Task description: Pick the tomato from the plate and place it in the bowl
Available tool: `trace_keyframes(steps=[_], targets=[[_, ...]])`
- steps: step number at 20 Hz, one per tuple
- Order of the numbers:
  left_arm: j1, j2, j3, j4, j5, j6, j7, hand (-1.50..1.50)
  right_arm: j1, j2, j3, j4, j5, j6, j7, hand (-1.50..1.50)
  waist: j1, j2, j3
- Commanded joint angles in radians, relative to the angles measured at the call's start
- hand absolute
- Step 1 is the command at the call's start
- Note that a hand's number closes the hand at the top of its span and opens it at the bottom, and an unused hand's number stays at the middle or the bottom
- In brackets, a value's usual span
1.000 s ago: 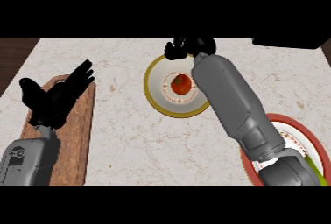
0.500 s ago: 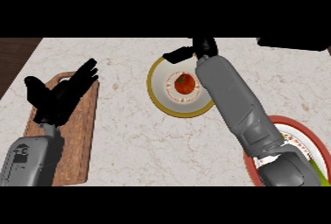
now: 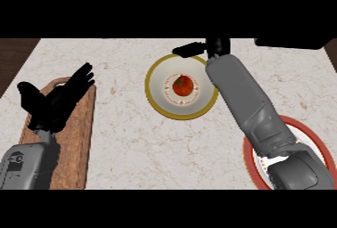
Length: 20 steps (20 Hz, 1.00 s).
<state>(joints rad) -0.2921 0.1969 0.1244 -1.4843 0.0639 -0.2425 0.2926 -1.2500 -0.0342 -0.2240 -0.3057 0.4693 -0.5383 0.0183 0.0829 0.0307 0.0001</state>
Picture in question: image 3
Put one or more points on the brown wooden cutting board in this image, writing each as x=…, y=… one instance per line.
x=73, y=139

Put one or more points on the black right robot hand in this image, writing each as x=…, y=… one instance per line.
x=206, y=47

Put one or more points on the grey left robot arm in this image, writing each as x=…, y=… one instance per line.
x=26, y=166

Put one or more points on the white plate with yellow rim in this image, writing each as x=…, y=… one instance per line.
x=175, y=104

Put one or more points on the red tomato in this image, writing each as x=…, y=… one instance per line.
x=182, y=85

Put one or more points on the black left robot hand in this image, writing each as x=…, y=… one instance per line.
x=57, y=102

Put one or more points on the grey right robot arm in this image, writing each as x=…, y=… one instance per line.
x=259, y=124

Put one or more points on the black appliance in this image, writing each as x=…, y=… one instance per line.
x=292, y=43

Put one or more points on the white bowl with red rim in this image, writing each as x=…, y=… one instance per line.
x=314, y=133

